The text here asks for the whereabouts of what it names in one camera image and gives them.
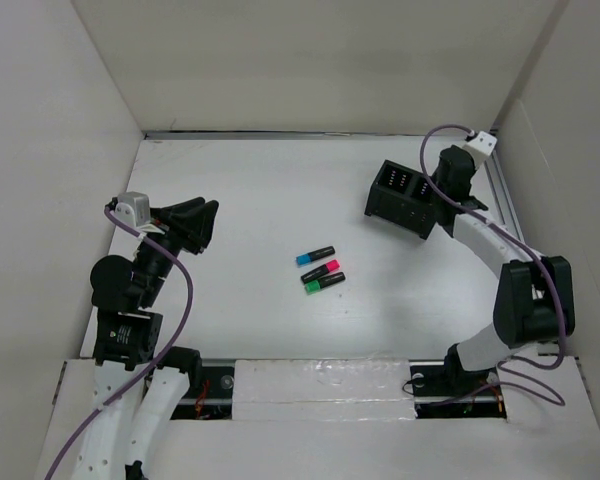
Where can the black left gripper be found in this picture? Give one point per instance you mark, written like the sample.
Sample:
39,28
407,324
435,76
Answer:
186,217

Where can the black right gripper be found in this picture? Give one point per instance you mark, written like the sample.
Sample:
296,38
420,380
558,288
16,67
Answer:
434,175

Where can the blue cap highlighter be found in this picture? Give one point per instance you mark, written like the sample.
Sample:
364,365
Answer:
315,255

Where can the pink cap highlighter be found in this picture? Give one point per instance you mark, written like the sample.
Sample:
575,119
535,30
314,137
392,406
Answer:
320,271

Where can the green cap highlighter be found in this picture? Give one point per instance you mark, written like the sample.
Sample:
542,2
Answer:
324,282

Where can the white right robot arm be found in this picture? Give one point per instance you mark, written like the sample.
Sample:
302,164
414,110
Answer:
471,366

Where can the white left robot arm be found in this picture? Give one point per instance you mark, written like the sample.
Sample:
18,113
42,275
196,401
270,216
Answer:
138,385

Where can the black desk organizer box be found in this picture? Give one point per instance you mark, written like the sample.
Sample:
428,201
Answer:
401,196

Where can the white foam block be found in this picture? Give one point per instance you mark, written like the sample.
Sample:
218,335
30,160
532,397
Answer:
330,390

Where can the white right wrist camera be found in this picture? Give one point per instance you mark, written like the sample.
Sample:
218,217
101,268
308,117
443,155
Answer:
480,145

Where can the aluminium rail right side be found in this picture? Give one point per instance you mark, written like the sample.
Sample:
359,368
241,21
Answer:
510,200

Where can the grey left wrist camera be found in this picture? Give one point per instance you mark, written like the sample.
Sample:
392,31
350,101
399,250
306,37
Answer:
131,209

